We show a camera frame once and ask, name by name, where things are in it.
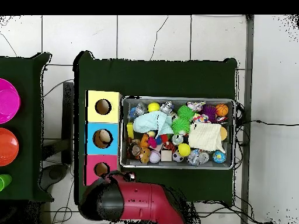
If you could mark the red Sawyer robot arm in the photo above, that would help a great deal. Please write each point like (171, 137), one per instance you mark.
(144, 200)

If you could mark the shallow mesh bin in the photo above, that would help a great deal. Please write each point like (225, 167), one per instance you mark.
(179, 100)

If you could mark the wooden box with three holes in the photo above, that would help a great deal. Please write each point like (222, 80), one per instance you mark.
(102, 119)

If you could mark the mint muslin cloth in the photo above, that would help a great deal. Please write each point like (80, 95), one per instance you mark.
(149, 122)

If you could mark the smooth yellow ball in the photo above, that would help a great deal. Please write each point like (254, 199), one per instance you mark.
(153, 107)

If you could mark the green spiky rubber ball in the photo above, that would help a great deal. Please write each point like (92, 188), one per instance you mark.
(185, 112)
(180, 126)

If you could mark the yellow tennis ball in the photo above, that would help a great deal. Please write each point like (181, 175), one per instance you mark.
(184, 149)

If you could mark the dark green table cloth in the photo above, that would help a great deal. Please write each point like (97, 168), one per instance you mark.
(158, 79)
(30, 140)

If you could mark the colourful patterned cloth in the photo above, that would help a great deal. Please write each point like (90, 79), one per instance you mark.
(196, 106)

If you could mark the purple spiky rubber ball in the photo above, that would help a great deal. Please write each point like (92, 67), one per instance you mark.
(208, 111)

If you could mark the small orange basketball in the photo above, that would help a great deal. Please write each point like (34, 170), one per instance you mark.
(221, 109)

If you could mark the orange plastic bowl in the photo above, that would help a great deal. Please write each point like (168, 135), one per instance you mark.
(7, 147)

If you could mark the magenta plastic bowl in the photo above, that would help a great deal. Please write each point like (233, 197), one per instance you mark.
(7, 100)

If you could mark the green plastic cup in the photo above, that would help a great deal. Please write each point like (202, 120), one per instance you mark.
(4, 182)

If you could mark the grey metal rail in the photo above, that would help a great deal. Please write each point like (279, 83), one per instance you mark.
(247, 93)

